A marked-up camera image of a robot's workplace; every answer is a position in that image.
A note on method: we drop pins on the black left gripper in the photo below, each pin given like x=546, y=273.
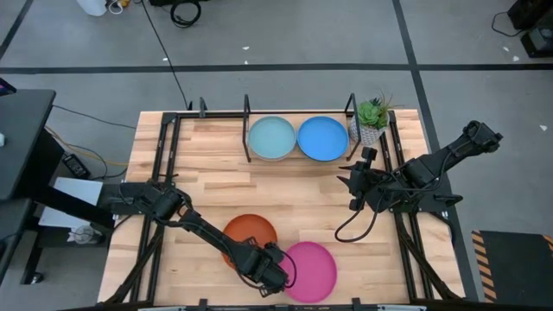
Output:
x=263, y=268

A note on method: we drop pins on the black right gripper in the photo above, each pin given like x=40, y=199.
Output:
x=367, y=185

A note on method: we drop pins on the pink plate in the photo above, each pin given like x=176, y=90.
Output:
x=313, y=272

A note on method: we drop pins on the blue plate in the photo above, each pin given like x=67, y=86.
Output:
x=322, y=138

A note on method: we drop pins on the orange plate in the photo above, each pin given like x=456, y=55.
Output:
x=248, y=229

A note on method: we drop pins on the light blue-green plate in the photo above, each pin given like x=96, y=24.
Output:
x=272, y=138

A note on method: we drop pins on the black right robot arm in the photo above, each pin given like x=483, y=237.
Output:
x=432, y=166

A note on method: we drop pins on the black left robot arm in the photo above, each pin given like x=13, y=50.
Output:
x=207, y=231

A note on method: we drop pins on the black metal shelf rack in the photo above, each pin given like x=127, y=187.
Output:
x=245, y=138

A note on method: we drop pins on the succulent in white patterned pot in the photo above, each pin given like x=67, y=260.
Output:
x=371, y=114

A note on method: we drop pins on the black hazard striped mat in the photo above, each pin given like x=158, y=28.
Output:
x=514, y=263

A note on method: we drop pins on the white sheet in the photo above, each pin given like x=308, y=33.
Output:
x=75, y=190

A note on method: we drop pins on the black equipment case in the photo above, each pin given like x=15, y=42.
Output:
x=538, y=43
x=531, y=13

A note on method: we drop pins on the black power adapter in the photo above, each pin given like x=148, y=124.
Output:
x=77, y=166

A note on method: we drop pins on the black standing desk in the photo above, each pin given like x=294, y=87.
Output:
x=21, y=138

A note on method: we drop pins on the white container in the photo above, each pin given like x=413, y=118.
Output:
x=91, y=6

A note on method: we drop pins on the purple screen device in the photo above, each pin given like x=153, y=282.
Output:
x=5, y=88

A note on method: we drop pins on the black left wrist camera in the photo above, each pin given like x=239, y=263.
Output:
x=274, y=251

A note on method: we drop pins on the black aluminium rig frame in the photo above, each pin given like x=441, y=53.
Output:
x=224, y=114

